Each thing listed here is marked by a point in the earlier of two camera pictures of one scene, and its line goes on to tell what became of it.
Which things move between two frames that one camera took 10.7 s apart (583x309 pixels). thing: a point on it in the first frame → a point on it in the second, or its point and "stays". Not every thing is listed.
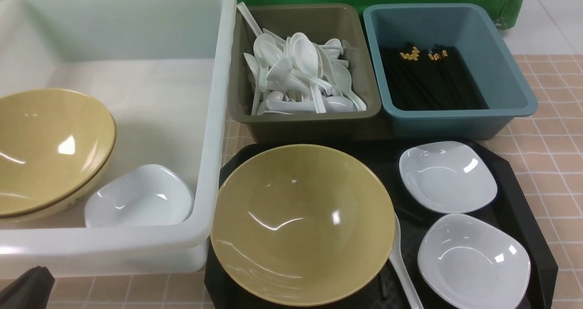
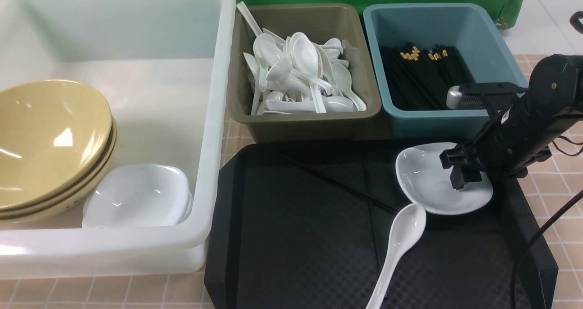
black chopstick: (409, 213) → (338, 182)
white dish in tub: (138, 195) stays
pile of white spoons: (298, 75) stays
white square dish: (447, 177) stays
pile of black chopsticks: (417, 77) stays
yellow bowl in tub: (53, 143) stays
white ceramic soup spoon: (397, 262) → (406, 228)
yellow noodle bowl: (303, 225) → (53, 134)
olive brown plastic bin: (349, 24) stays
